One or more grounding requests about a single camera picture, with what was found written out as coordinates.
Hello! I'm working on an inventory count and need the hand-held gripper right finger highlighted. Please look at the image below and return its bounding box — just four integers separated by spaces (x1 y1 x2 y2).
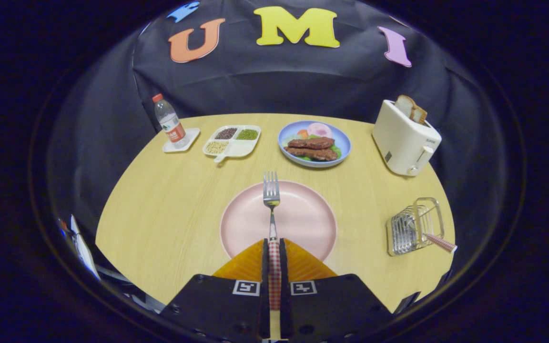
279 238 394 343

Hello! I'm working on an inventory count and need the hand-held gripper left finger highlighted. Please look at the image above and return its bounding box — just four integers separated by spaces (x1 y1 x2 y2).
159 238 271 343

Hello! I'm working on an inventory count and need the fork with checked handle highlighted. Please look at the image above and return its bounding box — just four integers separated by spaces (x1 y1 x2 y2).
263 171 282 313

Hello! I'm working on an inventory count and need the spoon with checked handle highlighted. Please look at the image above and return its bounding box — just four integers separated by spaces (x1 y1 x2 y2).
406 217 458 253

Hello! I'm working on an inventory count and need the pink plate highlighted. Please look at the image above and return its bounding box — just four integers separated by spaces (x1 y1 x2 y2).
220 180 337 262

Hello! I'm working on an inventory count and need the brown grilled sausage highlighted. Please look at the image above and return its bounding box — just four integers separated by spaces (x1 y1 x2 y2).
284 146 338 161
287 137 336 150

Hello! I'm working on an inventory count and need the white divided dish with beans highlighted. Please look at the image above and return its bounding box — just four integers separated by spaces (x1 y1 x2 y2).
202 125 262 164

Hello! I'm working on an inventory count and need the green lettuce leaf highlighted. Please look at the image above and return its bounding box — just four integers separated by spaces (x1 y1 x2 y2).
284 135 343 161

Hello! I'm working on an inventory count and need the blue plate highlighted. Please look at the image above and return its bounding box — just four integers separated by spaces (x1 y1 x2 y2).
278 120 352 168

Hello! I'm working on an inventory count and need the pink ham slice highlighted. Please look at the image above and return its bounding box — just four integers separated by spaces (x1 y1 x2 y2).
307 122 333 139

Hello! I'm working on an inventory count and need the white square coaster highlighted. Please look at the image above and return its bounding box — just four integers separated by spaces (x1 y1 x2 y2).
162 127 201 153

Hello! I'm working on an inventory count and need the clear plastic water bottle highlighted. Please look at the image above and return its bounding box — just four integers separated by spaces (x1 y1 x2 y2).
152 93 190 148

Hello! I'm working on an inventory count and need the white toaster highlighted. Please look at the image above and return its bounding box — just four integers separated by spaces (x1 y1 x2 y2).
372 99 442 177

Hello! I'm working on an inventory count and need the black backdrop cloth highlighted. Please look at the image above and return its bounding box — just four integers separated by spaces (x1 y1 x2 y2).
48 0 523 286

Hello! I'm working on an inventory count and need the toast slice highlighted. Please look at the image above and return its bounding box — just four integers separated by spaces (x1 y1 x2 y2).
394 94 417 120
409 104 428 125

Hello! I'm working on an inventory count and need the metal wire basket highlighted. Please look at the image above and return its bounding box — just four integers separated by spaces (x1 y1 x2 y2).
386 197 445 257

